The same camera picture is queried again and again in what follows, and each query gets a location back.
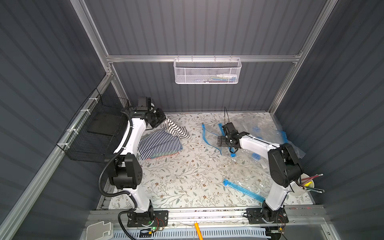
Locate clear blue-zip vacuum bag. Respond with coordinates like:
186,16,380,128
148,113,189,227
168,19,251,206
223,179,266,203

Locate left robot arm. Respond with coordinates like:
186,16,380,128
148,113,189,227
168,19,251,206
105,97,166,214

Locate black wire wall basket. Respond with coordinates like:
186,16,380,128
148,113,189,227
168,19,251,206
57,90,129,163

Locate orange pencil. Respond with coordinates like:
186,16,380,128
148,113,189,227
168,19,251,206
194,223,203,240

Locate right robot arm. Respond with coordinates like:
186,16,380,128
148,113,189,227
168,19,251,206
221,123,303,211

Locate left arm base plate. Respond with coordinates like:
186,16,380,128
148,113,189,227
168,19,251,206
127,211,169,228

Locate vacuum bag with black striped garment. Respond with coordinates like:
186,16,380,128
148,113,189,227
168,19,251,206
202,123,236,158

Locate white pen cup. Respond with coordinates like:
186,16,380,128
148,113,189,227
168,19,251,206
289,174,315,197

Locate black white striped garment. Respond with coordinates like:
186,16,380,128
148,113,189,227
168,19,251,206
161,118,190,139

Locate vacuum bag with navy striped garment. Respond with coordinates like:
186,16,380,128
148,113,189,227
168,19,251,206
233,113,306,159

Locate navy white striped garment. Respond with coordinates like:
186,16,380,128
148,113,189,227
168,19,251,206
138,129,183,161

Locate white plastic holder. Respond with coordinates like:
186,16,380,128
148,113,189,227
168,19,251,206
86,221,114,240

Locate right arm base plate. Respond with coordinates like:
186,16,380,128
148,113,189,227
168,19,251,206
243,207,289,225

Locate black corrugated cable conduit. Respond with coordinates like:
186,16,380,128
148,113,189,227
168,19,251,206
98,107,139,240

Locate white wire wall basket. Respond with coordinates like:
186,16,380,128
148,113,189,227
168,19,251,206
173,58,242,85

